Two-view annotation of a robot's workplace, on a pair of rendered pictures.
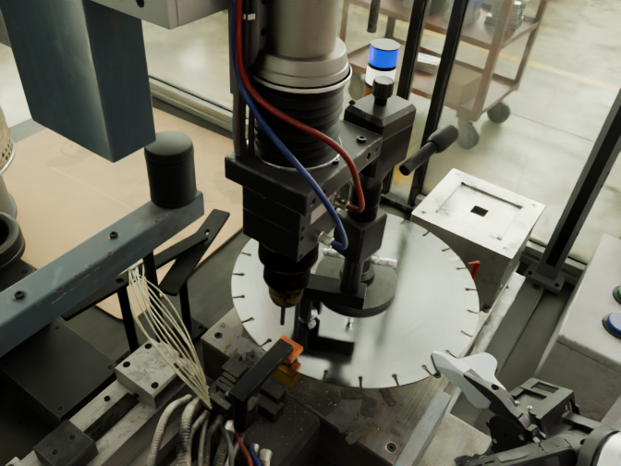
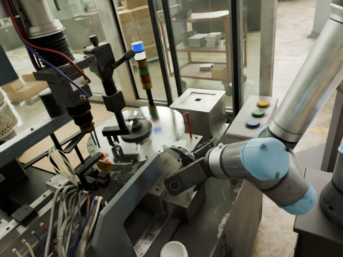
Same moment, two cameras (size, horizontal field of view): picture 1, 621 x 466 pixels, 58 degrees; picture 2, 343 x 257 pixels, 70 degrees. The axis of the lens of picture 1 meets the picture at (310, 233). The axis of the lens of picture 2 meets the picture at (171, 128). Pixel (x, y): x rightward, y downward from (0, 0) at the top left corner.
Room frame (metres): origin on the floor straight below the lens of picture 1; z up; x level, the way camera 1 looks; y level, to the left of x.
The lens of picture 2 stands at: (-0.15, -0.25, 1.37)
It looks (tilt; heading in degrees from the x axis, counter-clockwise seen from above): 32 degrees down; 6
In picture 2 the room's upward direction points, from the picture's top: 12 degrees counter-clockwise
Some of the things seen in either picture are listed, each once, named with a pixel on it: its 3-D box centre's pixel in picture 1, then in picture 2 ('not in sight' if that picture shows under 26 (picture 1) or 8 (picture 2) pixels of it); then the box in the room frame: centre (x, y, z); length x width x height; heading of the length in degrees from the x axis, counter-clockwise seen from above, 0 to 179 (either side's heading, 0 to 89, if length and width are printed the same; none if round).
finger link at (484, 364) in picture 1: (474, 368); (177, 146); (0.40, -0.20, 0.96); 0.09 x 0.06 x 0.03; 40
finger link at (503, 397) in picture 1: (494, 404); (182, 155); (0.35, -0.22, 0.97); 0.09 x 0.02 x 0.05; 40
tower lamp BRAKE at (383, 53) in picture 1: (383, 53); (137, 46); (0.84, -0.09, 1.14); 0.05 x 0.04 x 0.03; 59
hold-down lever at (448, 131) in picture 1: (414, 142); (118, 58); (0.47, -0.09, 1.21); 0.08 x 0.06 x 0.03; 149
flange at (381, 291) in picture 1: (356, 275); (135, 127); (0.53, -0.07, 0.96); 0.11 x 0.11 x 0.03
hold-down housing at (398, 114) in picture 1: (368, 176); (105, 76); (0.46, -0.05, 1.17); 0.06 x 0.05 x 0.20; 140
